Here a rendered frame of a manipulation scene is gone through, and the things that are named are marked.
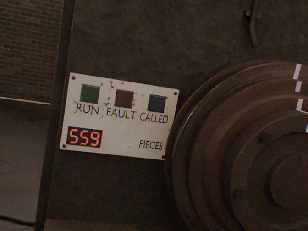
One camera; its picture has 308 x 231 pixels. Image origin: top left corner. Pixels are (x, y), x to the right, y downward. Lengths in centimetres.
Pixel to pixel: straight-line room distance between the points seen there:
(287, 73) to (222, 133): 20
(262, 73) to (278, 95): 6
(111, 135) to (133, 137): 5
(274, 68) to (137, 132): 34
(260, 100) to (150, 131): 27
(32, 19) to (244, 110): 625
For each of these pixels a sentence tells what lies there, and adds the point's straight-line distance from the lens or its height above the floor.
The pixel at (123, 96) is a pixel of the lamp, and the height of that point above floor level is 121.
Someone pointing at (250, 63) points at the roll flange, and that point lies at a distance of 85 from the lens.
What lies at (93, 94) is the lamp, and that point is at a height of 120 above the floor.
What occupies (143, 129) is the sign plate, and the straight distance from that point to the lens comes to 86.
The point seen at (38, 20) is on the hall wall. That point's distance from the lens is 684.
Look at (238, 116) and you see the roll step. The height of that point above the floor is 122.
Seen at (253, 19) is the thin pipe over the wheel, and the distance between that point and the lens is 92.
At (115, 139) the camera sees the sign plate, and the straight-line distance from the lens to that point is 86.
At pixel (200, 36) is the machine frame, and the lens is 89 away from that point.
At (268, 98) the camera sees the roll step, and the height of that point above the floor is 127.
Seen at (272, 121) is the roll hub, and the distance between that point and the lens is 72.
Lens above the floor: 132
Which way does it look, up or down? 10 degrees down
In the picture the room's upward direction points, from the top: 10 degrees clockwise
